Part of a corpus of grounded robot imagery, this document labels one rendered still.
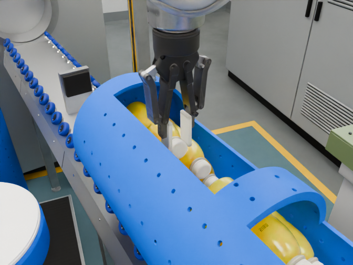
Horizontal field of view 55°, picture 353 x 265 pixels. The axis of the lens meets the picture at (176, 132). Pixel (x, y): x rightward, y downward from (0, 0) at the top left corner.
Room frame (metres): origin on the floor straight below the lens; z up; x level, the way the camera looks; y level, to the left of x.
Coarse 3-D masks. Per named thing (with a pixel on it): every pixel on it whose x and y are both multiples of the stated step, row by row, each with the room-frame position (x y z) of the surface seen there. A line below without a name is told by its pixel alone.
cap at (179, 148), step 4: (172, 140) 0.53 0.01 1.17; (176, 140) 0.53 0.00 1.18; (180, 140) 0.53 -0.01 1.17; (172, 144) 0.52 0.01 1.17; (176, 144) 0.52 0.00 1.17; (180, 144) 0.53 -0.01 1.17; (184, 144) 0.53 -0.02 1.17; (172, 148) 0.52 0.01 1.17; (176, 148) 0.52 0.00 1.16; (180, 148) 0.53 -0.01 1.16; (184, 148) 0.53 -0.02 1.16; (172, 152) 0.51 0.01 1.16; (176, 152) 0.52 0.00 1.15; (180, 152) 0.52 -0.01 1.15; (184, 152) 0.53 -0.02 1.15; (176, 156) 0.52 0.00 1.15; (180, 156) 0.52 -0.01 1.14
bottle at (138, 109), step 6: (138, 102) 0.68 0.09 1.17; (132, 108) 0.65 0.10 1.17; (138, 108) 0.65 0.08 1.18; (144, 108) 0.65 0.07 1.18; (138, 114) 0.63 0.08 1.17; (144, 114) 0.62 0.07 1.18; (144, 120) 0.60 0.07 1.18; (150, 120) 0.59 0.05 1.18; (150, 126) 0.58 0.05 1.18; (156, 126) 0.57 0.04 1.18; (174, 126) 0.58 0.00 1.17; (156, 132) 0.56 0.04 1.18; (174, 132) 0.56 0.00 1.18; (174, 138) 0.54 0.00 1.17; (180, 138) 0.55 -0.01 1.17
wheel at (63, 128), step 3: (63, 123) 0.89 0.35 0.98; (66, 123) 0.89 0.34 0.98; (60, 126) 0.89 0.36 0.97; (63, 126) 0.88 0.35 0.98; (66, 126) 0.87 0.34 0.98; (60, 129) 0.88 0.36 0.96; (63, 129) 0.87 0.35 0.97; (66, 129) 0.87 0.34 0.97; (60, 132) 0.87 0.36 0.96; (63, 132) 0.86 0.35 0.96; (66, 132) 0.87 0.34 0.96; (60, 135) 0.87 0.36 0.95; (63, 135) 0.86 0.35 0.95
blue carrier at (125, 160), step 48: (96, 96) 0.64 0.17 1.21; (96, 144) 0.54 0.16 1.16; (144, 144) 0.47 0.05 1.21; (144, 192) 0.39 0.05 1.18; (192, 192) 0.35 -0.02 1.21; (240, 192) 0.33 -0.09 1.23; (288, 192) 0.33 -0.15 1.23; (144, 240) 0.34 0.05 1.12; (192, 240) 0.29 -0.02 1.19; (240, 240) 0.27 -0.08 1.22; (336, 240) 0.36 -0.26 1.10
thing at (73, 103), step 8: (64, 72) 1.04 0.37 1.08; (72, 72) 1.04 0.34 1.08; (80, 72) 1.05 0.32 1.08; (88, 72) 1.06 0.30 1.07; (64, 80) 1.01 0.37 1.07; (72, 80) 1.03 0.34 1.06; (80, 80) 1.04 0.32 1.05; (88, 80) 1.05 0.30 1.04; (64, 88) 1.02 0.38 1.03; (72, 88) 1.02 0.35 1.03; (80, 88) 1.04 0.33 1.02; (88, 88) 1.05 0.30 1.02; (64, 96) 1.02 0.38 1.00; (72, 96) 1.04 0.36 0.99; (80, 96) 1.05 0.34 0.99; (88, 96) 1.07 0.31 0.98; (72, 104) 1.03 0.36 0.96; (80, 104) 1.05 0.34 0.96; (72, 112) 1.03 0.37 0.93
